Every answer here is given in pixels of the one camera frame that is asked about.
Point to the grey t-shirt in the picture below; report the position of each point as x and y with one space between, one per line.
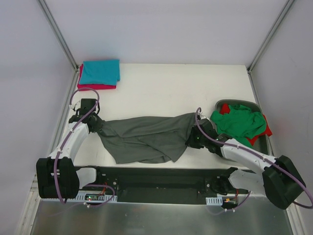
149 140

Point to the grey plastic basket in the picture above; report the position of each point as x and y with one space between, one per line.
261 143

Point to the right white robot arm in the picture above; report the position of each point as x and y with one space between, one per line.
275 178

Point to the aluminium frame post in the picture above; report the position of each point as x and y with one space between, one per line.
57 32
271 33

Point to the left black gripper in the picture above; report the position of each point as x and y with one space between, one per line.
97 123

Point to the left aluminium frame post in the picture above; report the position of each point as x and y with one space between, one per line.
57 32

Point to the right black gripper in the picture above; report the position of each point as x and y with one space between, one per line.
193 138

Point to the white cable duct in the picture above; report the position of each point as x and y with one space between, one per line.
214 201
93 198

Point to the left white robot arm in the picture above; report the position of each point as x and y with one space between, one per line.
56 175

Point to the right aluminium frame post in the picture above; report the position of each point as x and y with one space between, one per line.
271 33

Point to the red t-shirt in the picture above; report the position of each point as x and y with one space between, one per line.
254 139

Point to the left white cable duct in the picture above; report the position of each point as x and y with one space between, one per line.
93 198

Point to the folded magenta t-shirt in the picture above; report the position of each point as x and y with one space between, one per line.
93 86

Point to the green t-shirt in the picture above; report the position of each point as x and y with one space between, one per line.
237 122

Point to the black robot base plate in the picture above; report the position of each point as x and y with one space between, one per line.
157 185

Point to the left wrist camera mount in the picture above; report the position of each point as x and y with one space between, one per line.
83 106

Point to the folded teal t-shirt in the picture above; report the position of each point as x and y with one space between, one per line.
100 72

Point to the right white cable duct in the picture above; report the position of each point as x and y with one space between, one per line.
214 201

